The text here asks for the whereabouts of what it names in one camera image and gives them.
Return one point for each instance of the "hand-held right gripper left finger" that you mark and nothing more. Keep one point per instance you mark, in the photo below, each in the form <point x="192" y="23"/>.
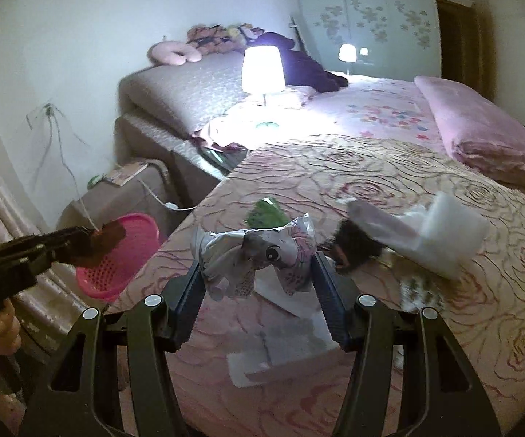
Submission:
<point x="193" y="302"/>

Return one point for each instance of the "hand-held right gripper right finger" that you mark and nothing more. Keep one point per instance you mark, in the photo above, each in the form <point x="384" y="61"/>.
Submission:
<point x="330" y="302"/>

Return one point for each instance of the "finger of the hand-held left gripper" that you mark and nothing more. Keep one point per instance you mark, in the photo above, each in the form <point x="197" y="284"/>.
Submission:
<point x="57" y="236"/>
<point x="67" y="255"/>

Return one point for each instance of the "dark brown wrapper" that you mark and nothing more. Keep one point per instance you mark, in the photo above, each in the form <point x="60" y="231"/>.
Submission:
<point x="112" y="241"/>

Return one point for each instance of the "pink plastic basket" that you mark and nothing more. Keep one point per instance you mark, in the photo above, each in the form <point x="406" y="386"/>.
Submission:
<point x="133" y="255"/>

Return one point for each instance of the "white printed plastic bag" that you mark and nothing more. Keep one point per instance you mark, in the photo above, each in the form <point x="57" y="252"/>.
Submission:
<point x="262" y="250"/>

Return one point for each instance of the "white cloth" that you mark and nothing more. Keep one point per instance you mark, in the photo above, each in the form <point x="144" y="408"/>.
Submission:
<point x="453" y="232"/>

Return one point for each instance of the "person's left hand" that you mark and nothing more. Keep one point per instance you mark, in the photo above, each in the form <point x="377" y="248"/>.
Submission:
<point x="5" y="330"/>

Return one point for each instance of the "white paper sheet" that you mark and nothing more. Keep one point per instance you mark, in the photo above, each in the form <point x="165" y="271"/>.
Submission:
<point x="285" y="298"/>

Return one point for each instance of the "beige embossed cloth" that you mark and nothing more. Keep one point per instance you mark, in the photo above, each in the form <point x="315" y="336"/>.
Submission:
<point x="48" y="309"/>

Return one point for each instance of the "black crumpled wrapper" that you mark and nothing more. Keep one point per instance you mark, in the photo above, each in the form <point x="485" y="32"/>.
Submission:
<point x="356" y="246"/>

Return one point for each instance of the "small green object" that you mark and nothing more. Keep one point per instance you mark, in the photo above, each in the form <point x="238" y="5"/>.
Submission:
<point x="95" y="181"/>

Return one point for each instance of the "patterned clear wrapper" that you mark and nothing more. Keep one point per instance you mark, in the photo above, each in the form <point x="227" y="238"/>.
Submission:
<point x="422" y="291"/>

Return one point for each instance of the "white translucent plastic strip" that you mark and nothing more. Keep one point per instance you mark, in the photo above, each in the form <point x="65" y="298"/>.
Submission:
<point x="381" y="223"/>

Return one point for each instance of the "thin book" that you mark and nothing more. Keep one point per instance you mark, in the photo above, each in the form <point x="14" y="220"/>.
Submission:
<point x="128" y="173"/>

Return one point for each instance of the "green wrapper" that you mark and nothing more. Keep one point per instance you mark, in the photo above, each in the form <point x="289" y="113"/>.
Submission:
<point x="265" y="214"/>

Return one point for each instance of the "rose pattern bedspread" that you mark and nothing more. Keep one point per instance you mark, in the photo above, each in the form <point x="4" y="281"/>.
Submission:
<point x="449" y="341"/>

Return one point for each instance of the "brown bed base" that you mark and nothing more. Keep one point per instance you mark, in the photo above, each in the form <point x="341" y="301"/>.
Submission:
<point x="153" y="150"/>

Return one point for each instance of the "grey quilted mattress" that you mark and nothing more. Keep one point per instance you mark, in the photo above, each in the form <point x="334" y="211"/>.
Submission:
<point x="185" y="86"/>

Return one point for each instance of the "pink floral bed sheet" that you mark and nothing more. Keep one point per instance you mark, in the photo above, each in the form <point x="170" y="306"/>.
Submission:
<point x="371" y="109"/>

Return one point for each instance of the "pink stuffed toy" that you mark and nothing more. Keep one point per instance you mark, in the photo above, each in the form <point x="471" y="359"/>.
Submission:
<point x="171" y="52"/>

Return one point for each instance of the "pink pillow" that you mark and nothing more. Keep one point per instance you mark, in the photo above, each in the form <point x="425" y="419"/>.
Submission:
<point x="472" y="118"/>

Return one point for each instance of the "purple garment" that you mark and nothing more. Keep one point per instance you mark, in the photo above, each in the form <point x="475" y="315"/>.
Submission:
<point x="303" y="66"/>

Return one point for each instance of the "white table lamp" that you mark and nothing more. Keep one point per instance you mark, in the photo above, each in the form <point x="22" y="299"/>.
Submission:
<point x="262" y="68"/>

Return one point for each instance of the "plush toy pile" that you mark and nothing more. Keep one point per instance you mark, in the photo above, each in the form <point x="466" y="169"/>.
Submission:
<point x="212" y="36"/>

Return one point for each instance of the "dark wooden door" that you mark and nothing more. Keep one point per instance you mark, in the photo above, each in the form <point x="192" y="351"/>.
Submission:
<point x="460" y="41"/>

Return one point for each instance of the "floral sliding wardrobe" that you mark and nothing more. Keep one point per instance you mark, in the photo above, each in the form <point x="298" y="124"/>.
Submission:
<point x="381" y="4"/>

